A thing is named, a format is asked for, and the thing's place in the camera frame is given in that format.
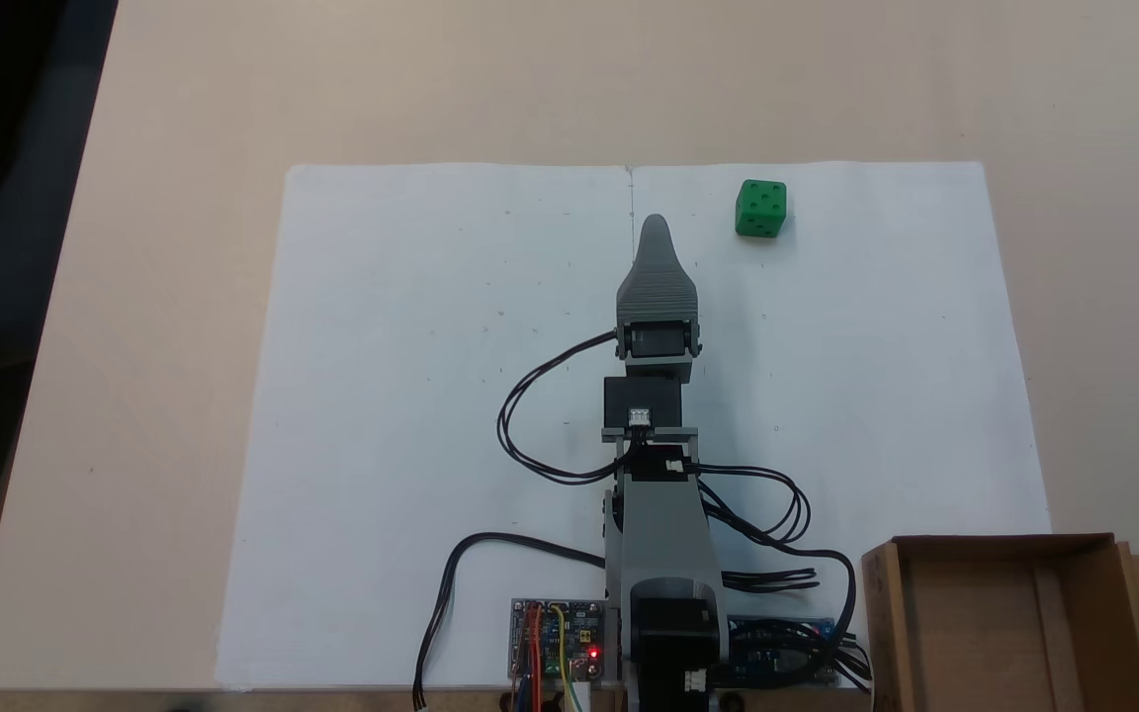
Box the black gripper motor cable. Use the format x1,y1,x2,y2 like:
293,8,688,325
497,331,642,486

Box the circuit board with coloured wires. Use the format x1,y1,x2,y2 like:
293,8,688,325
509,597,622,685

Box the blue circuit board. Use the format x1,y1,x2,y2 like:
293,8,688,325
728,615,840,686

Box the red wire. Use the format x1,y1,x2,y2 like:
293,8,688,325
518,603,547,712

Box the green dice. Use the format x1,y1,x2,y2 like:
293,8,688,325
735,179,788,239

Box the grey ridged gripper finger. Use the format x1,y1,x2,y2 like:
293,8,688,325
616,215,704,358

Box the white paper sheet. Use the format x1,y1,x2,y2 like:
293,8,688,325
627,161,1053,690
216,163,635,691

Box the yellow wire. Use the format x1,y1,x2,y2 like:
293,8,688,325
549,604,586,712

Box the black cable bundle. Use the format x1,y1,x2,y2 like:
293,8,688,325
721,547,873,690

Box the brown cardboard box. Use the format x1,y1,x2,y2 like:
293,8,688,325
861,534,1139,712

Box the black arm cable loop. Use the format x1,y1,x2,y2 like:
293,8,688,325
683,462,813,545

